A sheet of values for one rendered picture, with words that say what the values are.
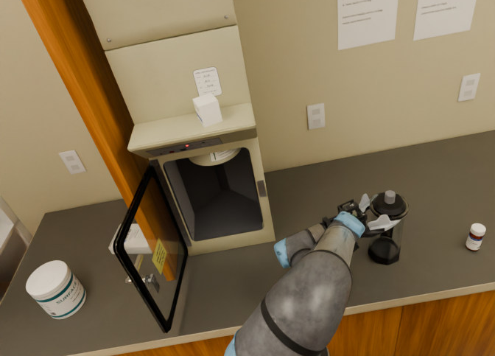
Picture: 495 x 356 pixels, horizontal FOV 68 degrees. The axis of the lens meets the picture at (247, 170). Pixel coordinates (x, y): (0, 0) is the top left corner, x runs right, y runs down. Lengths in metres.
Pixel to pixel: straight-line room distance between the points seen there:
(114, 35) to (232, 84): 0.30
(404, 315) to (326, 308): 0.84
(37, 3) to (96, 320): 0.95
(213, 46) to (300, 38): 0.55
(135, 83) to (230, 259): 0.69
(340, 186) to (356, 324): 0.52
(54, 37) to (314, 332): 0.73
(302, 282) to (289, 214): 0.88
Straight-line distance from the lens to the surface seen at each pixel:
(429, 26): 1.58
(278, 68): 1.44
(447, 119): 1.83
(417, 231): 1.40
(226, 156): 1.11
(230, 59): 0.94
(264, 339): 0.59
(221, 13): 0.91
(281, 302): 0.57
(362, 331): 1.41
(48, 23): 0.88
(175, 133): 0.93
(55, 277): 1.36
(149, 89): 0.98
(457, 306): 1.45
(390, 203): 1.14
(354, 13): 1.44
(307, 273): 0.59
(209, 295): 1.27
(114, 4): 0.93
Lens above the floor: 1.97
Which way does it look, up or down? 38 degrees down
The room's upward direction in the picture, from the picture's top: 12 degrees counter-clockwise
